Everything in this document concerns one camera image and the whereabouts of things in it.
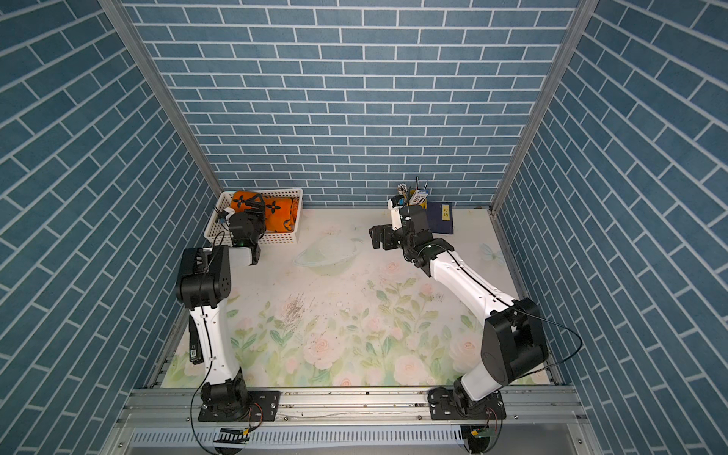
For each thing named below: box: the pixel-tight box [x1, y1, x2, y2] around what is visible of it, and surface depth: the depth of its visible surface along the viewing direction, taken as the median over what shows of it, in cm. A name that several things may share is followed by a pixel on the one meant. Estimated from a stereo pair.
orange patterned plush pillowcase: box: [230, 190, 300, 234], surface depth 110 cm
